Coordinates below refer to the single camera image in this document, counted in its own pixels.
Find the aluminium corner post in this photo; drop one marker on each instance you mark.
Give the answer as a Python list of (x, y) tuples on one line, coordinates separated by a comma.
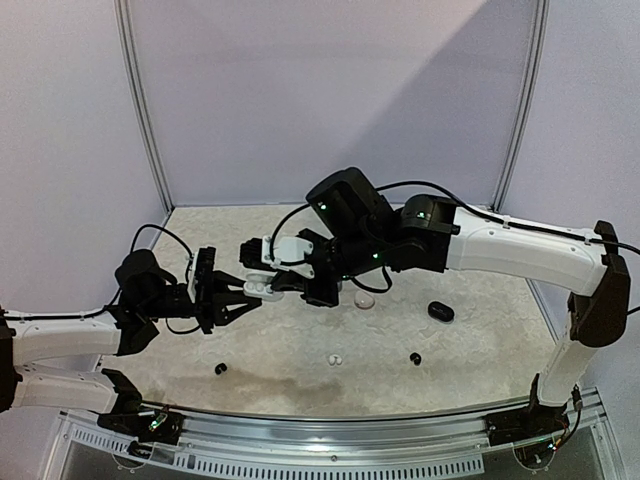
[(530, 73), (124, 20)]

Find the black earbud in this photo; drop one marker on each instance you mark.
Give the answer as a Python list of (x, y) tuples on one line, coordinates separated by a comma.
[(220, 369), (415, 358)]

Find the aluminium front rail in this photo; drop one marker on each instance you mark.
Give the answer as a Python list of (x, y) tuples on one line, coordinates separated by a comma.
[(452, 444)]

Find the black earbud charging case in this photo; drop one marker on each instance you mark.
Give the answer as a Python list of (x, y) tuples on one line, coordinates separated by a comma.
[(441, 312)]

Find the white oblong charging case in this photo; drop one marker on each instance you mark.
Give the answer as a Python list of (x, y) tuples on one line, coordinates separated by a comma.
[(254, 278)]

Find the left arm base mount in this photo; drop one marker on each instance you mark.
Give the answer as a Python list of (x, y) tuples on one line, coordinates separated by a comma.
[(145, 424)]

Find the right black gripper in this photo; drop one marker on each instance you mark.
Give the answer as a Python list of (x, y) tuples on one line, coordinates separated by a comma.
[(317, 275)]

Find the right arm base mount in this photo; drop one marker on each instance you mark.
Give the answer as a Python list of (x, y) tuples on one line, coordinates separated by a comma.
[(524, 423)]

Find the right aluminium corner post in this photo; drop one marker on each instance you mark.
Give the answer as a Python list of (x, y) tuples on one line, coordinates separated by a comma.
[(530, 73)]

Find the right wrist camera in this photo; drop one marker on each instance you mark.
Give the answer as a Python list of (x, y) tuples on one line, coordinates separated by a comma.
[(300, 256)]

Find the black earbud right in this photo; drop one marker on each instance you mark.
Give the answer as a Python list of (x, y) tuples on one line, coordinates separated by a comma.
[(415, 358)]

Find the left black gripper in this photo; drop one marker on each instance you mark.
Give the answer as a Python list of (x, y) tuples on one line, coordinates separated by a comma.
[(207, 309)]

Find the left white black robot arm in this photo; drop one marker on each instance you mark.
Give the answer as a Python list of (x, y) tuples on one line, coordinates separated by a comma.
[(147, 293)]

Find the black earbud left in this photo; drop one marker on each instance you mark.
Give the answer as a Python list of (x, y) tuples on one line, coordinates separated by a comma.
[(220, 369)]

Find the left aluminium corner post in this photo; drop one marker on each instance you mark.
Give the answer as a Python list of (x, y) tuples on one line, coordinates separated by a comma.
[(124, 20)]

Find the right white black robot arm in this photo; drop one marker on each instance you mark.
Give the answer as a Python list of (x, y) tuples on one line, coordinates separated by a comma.
[(436, 231)]

